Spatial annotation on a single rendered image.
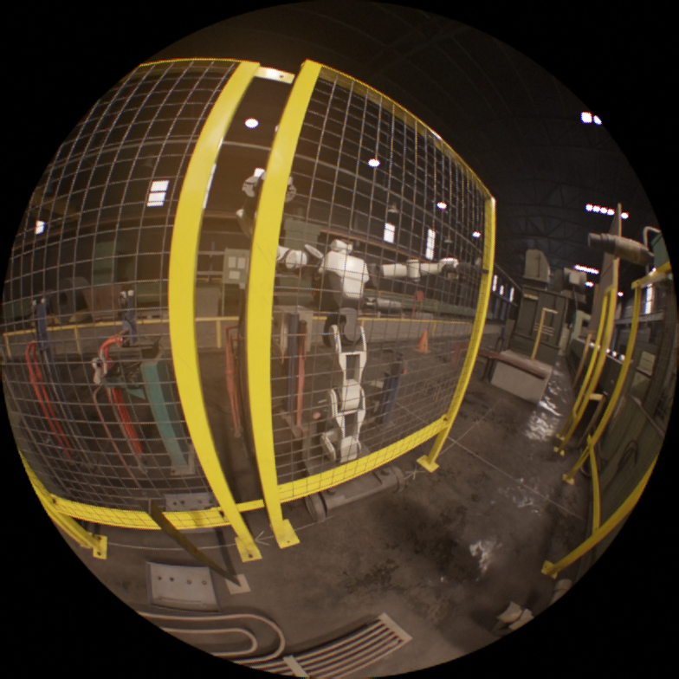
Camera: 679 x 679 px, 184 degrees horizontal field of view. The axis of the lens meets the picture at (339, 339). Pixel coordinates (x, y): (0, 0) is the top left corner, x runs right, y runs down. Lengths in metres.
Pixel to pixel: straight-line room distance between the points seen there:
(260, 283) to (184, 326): 0.17
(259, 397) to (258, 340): 0.13
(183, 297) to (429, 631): 1.51
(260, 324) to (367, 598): 1.24
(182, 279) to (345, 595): 1.31
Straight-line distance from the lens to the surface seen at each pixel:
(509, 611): 1.27
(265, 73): 0.77
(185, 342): 0.44
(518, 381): 3.93
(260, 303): 0.42
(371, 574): 1.27
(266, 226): 0.43
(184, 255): 0.42
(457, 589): 1.42
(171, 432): 1.43
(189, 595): 1.33
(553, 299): 4.60
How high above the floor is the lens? 1.22
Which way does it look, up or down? 15 degrees down
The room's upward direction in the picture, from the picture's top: 7 degrees clockwise
